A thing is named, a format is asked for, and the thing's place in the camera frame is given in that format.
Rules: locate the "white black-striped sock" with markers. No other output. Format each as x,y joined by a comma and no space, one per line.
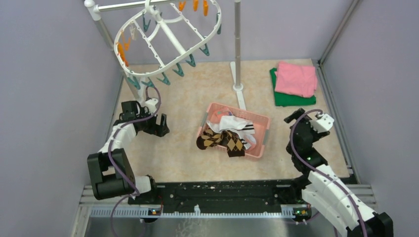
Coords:
232,123

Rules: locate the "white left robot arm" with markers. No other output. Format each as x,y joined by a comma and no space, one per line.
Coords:
109,169

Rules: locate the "brown argyle sock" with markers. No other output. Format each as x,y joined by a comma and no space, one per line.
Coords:
233,144
208,139

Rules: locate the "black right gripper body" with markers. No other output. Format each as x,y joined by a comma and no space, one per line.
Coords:
305,118

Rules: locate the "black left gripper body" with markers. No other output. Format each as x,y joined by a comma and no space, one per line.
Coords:
149,126

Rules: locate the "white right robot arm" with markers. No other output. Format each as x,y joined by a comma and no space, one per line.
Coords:
320,187

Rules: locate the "pink plastic basket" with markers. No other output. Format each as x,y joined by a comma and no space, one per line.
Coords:
261,125

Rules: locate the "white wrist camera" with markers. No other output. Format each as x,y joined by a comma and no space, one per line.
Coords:
322,123
152,104

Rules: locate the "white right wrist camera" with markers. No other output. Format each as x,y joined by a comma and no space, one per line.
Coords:
322,123

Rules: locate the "pink folded cloth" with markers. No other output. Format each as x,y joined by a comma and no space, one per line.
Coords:
298,80

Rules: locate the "white oval clip hanger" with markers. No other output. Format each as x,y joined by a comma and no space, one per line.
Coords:
132,26

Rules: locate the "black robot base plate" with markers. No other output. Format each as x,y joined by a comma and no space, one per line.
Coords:
228,197

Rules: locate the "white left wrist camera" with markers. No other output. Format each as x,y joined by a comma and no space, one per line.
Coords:
152,104

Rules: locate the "pink striped sock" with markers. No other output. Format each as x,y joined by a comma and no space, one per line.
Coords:
217,115

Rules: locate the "green folded cloth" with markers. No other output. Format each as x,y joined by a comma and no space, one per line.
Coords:
286,100

